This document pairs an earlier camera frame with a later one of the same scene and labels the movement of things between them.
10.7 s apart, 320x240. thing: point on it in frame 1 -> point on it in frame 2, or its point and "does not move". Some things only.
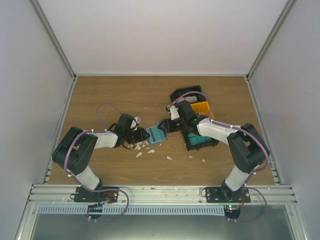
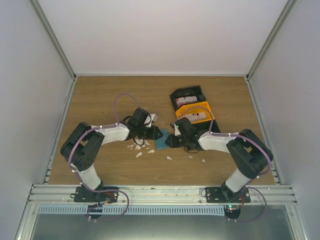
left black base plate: x=81 y=195 does not move
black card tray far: x=179 y=92 does not move
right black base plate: x=224 y=195 does not move
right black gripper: x=167 y=126 -> x=172 y=144
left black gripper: x=141 y=137 -> x=153 y=134
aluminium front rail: x=161 y=195 does not move
